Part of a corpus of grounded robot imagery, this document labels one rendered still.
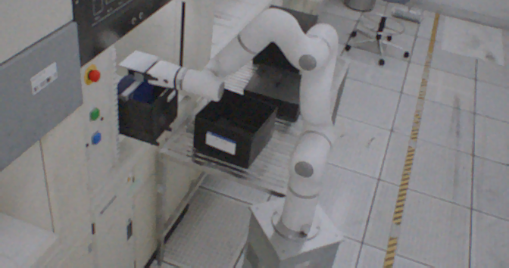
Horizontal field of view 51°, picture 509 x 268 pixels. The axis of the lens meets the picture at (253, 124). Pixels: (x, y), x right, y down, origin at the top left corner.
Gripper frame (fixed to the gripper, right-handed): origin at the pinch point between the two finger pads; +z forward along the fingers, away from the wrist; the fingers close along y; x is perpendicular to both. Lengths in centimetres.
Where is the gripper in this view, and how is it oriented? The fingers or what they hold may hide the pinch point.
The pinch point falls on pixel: (140, 66)
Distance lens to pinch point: 198.2
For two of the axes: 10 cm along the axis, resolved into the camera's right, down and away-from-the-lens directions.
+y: 3.4, -5.2, 7.8
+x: 1.1, -8.0, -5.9
